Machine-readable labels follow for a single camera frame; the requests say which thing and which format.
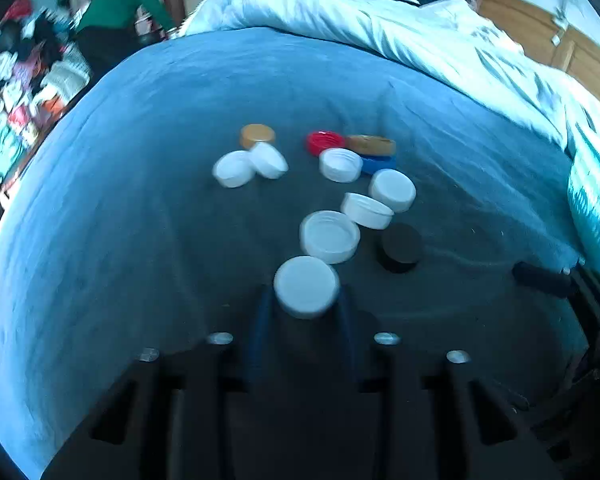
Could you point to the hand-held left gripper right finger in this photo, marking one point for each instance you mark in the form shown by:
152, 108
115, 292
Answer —
347, 342

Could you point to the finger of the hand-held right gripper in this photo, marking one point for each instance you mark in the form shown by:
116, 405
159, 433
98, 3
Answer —
540, 280

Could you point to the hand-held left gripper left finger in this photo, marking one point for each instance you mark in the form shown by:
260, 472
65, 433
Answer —
258, 340

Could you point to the white plastic bottle cap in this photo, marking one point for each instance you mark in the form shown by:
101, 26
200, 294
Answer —
340, 165
232, 170
305, 285
392, 187
271, 160
367, 210
330, 237

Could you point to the teal perforated plastic basket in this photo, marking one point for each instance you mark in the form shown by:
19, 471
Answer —
597, 210

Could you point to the black plastic bottle cap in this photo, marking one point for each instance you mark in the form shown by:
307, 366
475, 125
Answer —
400, 246

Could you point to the blue plastic bottle cap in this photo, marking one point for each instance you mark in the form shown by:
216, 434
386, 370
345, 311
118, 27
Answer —
383, 164

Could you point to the red plastic bottle cap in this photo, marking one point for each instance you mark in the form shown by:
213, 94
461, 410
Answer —
322, 141

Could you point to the wooden headboard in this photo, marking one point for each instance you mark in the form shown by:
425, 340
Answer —
530, 25

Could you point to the white quilt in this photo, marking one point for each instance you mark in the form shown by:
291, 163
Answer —
480, 30

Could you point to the light blue duvet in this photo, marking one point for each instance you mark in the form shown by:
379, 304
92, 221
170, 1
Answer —
355, 25

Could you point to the pile of colourful bags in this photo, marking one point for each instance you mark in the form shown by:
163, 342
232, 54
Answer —
20, 100

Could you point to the white wall socket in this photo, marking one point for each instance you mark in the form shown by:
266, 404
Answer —
560, 25

